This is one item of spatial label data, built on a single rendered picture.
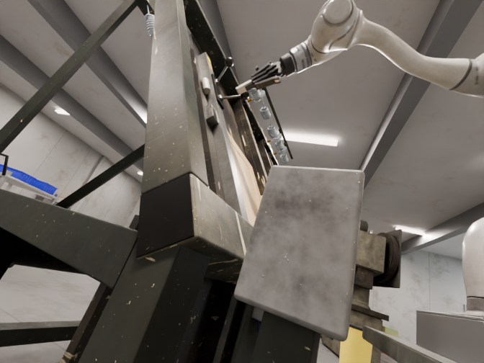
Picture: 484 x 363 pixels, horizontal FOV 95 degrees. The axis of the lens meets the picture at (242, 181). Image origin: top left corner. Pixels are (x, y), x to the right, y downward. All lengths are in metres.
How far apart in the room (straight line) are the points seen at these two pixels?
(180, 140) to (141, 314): 0.29
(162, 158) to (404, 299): 10.67
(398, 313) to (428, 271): 1.95
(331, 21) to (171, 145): 0.56
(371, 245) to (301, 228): 5.21
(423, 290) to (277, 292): 10.90
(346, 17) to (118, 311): 0.82
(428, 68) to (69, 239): 1.14
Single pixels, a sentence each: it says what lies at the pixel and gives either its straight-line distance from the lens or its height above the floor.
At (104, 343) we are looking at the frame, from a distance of 0.40.
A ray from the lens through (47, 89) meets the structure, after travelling 1.57.
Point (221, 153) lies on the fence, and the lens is 0.74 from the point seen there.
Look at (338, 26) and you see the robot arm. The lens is 0.79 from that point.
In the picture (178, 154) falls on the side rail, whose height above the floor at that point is 0.94.
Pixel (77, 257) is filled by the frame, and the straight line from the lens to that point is 0.51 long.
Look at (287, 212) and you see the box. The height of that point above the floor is 0.86.
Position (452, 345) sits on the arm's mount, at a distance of 0.76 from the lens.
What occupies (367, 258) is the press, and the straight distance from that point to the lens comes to 5.39.
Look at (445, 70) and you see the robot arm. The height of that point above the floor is 1.58.
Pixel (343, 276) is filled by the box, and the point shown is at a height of 0.80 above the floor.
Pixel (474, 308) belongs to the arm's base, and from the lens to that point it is 0.82.
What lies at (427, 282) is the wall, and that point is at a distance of 11.23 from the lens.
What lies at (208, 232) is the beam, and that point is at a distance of 0.36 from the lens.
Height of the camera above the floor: 0.78
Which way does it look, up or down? 22 degrees up
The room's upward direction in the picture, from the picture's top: 19 degrees clockwise
